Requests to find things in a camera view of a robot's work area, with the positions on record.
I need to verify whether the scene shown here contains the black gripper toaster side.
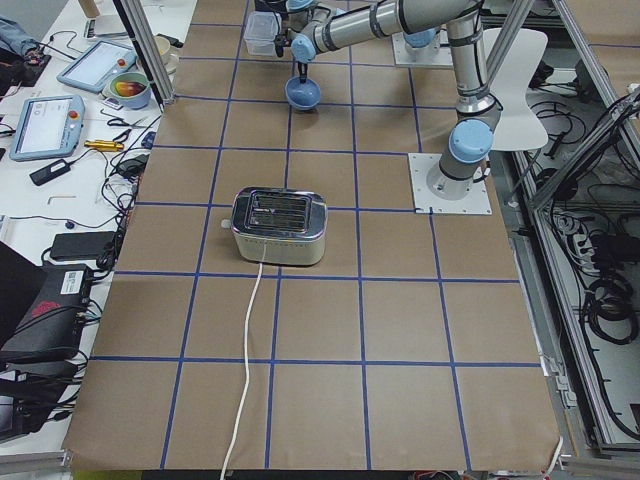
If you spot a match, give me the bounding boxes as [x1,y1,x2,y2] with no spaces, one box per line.
[296,61,309,90]

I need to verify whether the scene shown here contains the robot arm by green bowl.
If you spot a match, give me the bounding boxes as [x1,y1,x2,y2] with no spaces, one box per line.
[403,27,440,50]

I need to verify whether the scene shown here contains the robot arm by toaster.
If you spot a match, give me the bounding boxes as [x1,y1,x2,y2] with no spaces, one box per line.
[264,1,499,134]

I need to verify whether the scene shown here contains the beige bowl with lemon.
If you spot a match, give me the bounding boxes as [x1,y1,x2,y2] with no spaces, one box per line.
[153,35,178,66]

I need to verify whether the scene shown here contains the blue bowl with fruit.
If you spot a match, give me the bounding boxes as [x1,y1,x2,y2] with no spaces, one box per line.
[109,72,151,110]

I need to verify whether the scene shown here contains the clear plastic container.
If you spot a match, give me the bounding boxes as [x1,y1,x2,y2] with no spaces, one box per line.
[243,11,281,57]

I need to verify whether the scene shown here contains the cream toaster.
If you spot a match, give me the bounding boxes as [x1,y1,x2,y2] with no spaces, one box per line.
[221,186,328,266]

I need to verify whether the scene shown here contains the black scissors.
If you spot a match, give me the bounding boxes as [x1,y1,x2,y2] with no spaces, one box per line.
[106,117,145,143]

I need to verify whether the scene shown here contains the blue teach pendant far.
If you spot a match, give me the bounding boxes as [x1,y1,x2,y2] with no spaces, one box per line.
[57,41,137,93]

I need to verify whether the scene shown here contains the blue teach pendant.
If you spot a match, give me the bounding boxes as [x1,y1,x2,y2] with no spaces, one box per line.
[57,41,137,93]
[9,95,85,162]

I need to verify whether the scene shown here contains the orange screwdriver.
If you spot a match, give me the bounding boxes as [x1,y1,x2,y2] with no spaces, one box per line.
[84,140,124,152]

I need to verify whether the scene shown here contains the white chair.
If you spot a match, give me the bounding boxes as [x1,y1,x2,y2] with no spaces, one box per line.
[491,29,548,151]

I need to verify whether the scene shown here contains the black power adapter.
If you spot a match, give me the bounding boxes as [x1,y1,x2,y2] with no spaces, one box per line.
[29,159,72,186]

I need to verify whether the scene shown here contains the blue teach pendant near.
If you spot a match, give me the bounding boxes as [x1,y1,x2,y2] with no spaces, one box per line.
[9,95,85,162]

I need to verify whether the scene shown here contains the white toaster cable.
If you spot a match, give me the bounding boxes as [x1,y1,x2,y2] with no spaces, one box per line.
[220,247,266,480]

